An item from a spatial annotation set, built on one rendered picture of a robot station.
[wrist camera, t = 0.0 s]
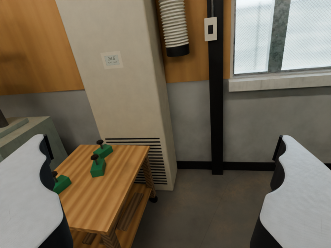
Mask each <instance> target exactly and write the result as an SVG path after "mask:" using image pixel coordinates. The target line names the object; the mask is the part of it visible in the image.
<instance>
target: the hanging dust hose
mask: <svg viewBox="0 0 331 248"><path fill-rule="evenodd" d="M183 1H184V0H159V1H158V2H159V3H160V4H159V6H160V8H159V9H161V11H160V12H161V14H160V15H162V17H161V18H162V20H161V21H162V22H163V23H162V25H163V26H162V27H163V28H164V29H163V30H164V32H163V33H165V35H164V36H165V38H164V39H166V40H165V42H166V44H165V45H166V55H167V56H168V57H178V56H184V55H187V54H189V53H190V48H189V42H187V41H188V39H187V38H188V36H187V35H188V34H187V33H186V32H187V30H186V29H187V27H186V26H187V25H186V23H187V22H186V21H185V20H186V18H185V17H186V16H185V15H184V14H185V12H184V11H185V9H184V7H185V6H184V4H185V3H184V2H183Z"/></svg>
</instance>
